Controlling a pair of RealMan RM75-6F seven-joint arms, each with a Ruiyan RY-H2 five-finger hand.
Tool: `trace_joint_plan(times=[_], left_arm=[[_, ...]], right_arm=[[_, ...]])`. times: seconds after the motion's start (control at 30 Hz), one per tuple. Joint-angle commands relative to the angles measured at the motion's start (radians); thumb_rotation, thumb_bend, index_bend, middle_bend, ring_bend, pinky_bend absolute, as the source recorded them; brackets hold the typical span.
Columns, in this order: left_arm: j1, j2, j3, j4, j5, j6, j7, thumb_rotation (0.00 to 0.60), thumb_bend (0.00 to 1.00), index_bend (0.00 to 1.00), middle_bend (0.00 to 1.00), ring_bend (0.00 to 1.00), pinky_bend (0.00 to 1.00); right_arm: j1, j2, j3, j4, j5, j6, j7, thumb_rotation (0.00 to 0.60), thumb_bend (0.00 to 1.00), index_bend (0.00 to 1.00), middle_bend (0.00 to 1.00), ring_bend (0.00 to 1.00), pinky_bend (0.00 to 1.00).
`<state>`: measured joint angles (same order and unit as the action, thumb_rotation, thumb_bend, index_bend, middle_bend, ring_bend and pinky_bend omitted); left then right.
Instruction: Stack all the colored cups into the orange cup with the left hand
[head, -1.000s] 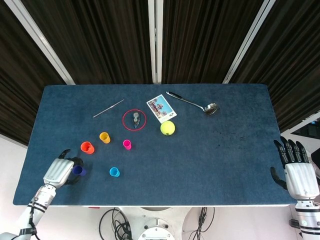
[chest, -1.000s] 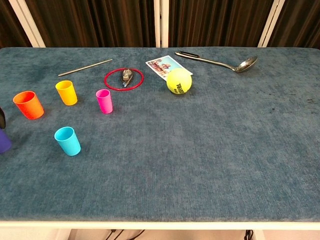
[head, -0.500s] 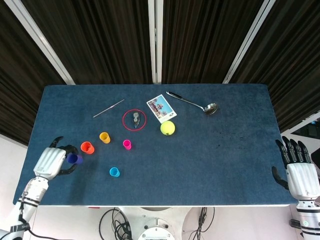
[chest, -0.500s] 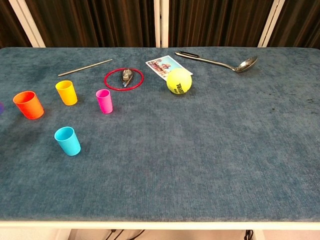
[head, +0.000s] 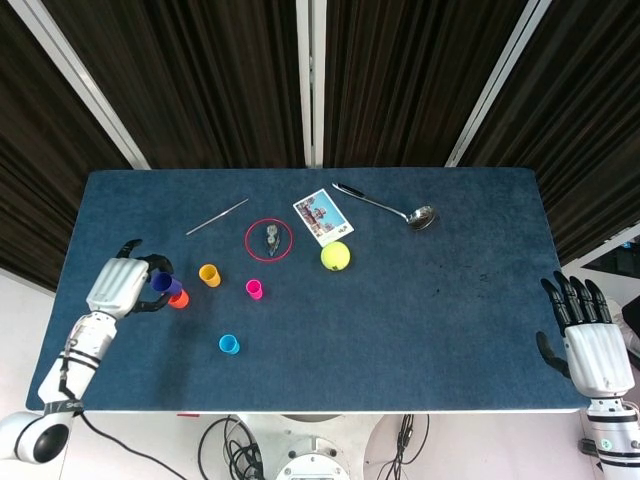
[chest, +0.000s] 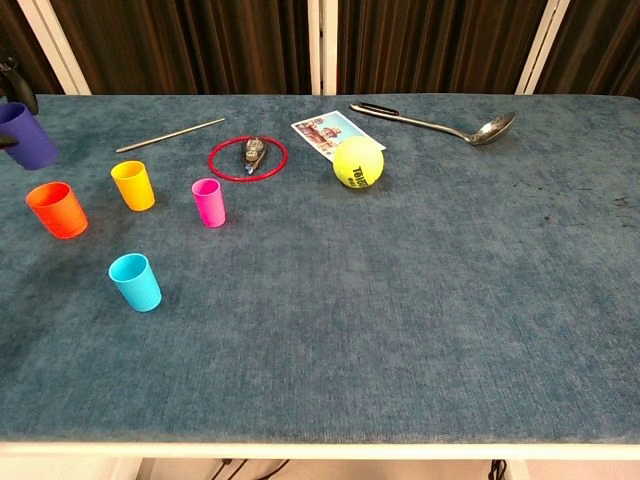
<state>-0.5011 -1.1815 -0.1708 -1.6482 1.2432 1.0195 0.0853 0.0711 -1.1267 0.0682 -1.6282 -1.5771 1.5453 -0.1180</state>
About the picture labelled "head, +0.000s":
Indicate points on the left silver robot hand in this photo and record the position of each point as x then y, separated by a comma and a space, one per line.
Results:
117, 287

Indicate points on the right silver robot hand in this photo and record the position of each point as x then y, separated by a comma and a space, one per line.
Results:
597, 355

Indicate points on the purple plastic cup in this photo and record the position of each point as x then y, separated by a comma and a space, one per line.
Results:
161, 281

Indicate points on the orange plastic cup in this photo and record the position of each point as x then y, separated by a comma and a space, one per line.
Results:
180, 300

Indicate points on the yellow plastic cup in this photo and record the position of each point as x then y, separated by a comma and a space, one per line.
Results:
210, 276

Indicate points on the light blue plastic cup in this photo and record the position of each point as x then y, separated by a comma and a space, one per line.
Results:
229, 345

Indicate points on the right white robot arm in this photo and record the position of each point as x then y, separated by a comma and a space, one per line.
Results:
612, 435

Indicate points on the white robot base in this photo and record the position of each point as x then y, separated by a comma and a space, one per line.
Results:
310, 450

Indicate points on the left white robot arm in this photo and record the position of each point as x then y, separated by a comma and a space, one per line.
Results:
75, 360

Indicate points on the black equipment box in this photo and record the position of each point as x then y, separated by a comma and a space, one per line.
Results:
620, 257

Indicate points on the thin metal rod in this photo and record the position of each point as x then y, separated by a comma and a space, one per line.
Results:
217, 216

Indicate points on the dark brown curtain panel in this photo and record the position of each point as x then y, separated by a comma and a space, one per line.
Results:
590, 140
200, 85
410, 85
40, 175

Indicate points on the pink plastic cup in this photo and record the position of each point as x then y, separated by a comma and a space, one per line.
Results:
254, 290

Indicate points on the printed photo card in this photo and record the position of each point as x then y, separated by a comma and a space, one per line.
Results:
320, 215

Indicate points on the yellow tennis ball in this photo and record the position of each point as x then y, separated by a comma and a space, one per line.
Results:
335, 256

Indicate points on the stainless steel ladle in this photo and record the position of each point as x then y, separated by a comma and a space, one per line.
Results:
422, 218

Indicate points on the blue velvet table cloth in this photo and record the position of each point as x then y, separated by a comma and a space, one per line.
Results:
350, 325

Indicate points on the white table frame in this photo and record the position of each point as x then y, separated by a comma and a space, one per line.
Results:
450, 413

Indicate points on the white frame post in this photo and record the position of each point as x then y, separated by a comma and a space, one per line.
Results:
497, 82
80, 82
303, 75

